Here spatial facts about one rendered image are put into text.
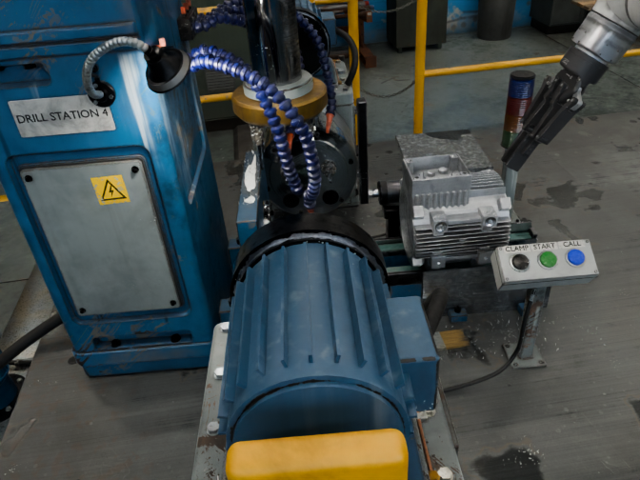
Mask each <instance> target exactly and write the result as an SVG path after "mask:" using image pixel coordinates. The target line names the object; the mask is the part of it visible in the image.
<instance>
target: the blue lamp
mask: <svg viewBox="0 0 640 480"><path fill-rule="evenodd" d="M534 81H535V78H533V79H531V80H528V81H519V80H514V79H512V78H511V77H510V82H509V89H508V96H510V97H512V98H516V99H526V98H530V97H532V96H533V89H534V83H535V82H534Z"/></svg>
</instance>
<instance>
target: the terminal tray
mask: <svg viewBox="0 0 640 480"><path fill-rule="evenodd" d="M436 169H437V170H436ZM447 169H448V171H447ZM427 170H428V171H427ZM418 171H419V172H418ZM452 172H454V173H453V174H452V176H451V173H452ZM414 173H415V174H414ZM418 173H420V176H419V174H418ZM416 174H418V175H416ZM456 174H457V176H456ZM421 178H422V179H421ZM470 186H471V174H470V171H469V170H468V168H467V167H466V165H465V163H464V162H463V160H462V159H461V157H460V156H459V154H458V153H456V154H446V155H436V156H426V157H416V158H407V159H403V187H405V188H406V190H405V189H404V188H403V190H404V192H405V194H406V196H407V199H408V201H409V204H410V206H411V208H412V207H414V206H424V209H427V210H430V208H433V209H434V210H436V208H437V207H439V209H442V207H445V208H446V209H447V208H448V207H449V206H451V207H452V208H454V206H457V207H458V208H459V207H460V205H463V206H464V207H465V206H466V205H467V204H468V203H469V200H470ZM407 192H408V193H407ZM408 194H409V196H408ZM409 198H410V199H409Z"/></svg>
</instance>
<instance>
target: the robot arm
mask: <svg viewBox="0 0 640 480"><path fill-rule="evenodd" d="M639 35H640V0H596V3H595V5H594V6H593V8H592V11H590V13H588V15H587V17H586V19H585V20H584V21H583V23H582V24H581V26H580V27H579V28H578V30H577V31H576V33H575V34H574V35H573V36H572V38H571V39H572V41H573V42H575V43H576V45H575V46H573V45H571V46H570V48H569V49H568V51H567V52H566V53H565V55H564V56H563V58H562V59H561V60H560V65H561V66H562V67H563V68H562V69H561V70H560V71H559V72H558V73H557V74H556V76H554V77H551V76H549V75H547V76H546V77H545V79H544V81H543V84H542V87H541V88H540V90H539V91H538V92H537V94H536V95H535V97H534V99H533V100H532V102H531V104H530V106H529V108H528V109H527V111H526V112H525V114H524V116H523V117H522V119H521V121H520V122H521V123H522V124H523V126H522V130H521V131H520V133H519V134H518V135H517V137H516V138H515V139H514V141H513V142H512V144H511V145H510V147H509V148H508V149H507V151H506V152H505V154H504V155H503V156H502V158H501V160H502V161H503V162H505V166H506V167H507V168H510V169H512V170H515V171H519V170H520V169H521V167H522V166H523V165H524V163H525V162H526V161H527V159H528V158H529V157H530V155H531V154H532V153H533V151H534V150H535V149H536V147H537V146H538V145H539V144H545V145H547V144H548V143H549V142H550V141H551V140H552V139H553V138H554V137H555V136H556V135H557V134H558V132H559V131H560V130H561V129H562V128H564V127H565V126H566V125H567V124H568V122H569V120H571V118H572V117H573V116H574V115H575V114H576V113H577V112H578V111H580V110H582V109H583V108H584V107H585V106H586V103H585V102H583V101H582V97H581V96H582V95H583V94H584V92H585V90H586V87H587V86H588V84H593V85H595V84H597V82H598V81H599V80H600V79H601V77H602V76H603V75H604V73H605V72H606V71H607V69H608V68H609V67H608V66H607V64H608V63H611V64H613V65H616V64H617V63H618V62H619V61H620V59H621V58H622V57H623V56H624V54H625V53H626V52H627V50H628V49H629V48H630V46H631V45H632V44H633V43H634V42H635V40H636V38H637V37H638V36H639ZM562 105H563V106H562ZM528 118H529V119H528Z"/></svg>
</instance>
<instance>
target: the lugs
mask: <svg viewBox="0 0 640 480"><path fill-rule="evenodd" d="M497 204H498V210H499V211H506V210H510V209H511V201H510V197H501V198H499V199H498V200H497ZM411 212H412V219H413V220H418V219H423V218H424V217H425V212H424V206H414V207H412V209H411ZM410 264H411V266H412V267H420V266H422V265H423V261H422V259H415V258H414V257H411V258H410Z"/></svg>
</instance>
